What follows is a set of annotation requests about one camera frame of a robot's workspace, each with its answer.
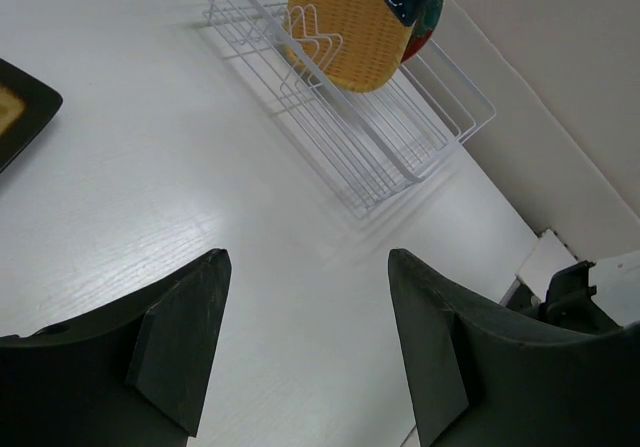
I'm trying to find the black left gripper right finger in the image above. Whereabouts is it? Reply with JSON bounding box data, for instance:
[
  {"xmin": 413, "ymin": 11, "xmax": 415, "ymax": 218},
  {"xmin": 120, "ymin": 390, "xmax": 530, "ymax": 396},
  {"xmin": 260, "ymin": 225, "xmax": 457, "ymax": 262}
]
[{"xmin": 388, "ymin": 249, "xmax": 639, "ymax": 446}]

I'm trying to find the white wire dish rack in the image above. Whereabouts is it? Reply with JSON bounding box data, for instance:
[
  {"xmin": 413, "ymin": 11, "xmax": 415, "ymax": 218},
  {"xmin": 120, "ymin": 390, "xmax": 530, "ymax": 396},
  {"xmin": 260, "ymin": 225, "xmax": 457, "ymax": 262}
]
[{"xmin": 204, "ymin": 0, "xmax": 496, "ymax": 218}]

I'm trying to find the woven bamboo tray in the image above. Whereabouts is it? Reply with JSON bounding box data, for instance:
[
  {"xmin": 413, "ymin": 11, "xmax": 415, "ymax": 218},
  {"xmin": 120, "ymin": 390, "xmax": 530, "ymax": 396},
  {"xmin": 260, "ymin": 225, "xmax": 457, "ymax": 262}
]
[{"xmin": 288, "ymin": 0, "xmax": 413, "ymax": 93}]

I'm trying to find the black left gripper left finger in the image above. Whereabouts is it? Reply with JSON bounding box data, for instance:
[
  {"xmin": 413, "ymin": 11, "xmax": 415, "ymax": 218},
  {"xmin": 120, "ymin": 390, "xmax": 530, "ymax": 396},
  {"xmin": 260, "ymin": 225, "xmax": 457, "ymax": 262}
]
[{"xmin": 1, "ymin": 249, "xmax": 231, "ymax": 446}]

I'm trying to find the round teal red plate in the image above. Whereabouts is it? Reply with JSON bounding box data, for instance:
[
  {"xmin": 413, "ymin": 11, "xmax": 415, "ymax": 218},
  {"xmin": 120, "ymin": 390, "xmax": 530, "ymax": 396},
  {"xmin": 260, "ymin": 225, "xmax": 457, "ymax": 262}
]
[{"xmin": 401, "ymin": 0, "xmax": 444, "ymax": 63}]

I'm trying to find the square black yellow plate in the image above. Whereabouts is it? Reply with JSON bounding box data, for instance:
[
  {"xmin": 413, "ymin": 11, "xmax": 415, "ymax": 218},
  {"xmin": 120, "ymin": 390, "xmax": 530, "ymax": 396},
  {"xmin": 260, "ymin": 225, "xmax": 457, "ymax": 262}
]
[{"xmin": 1, "ymin": 59, "xmax": 63, "ymax": 171}]

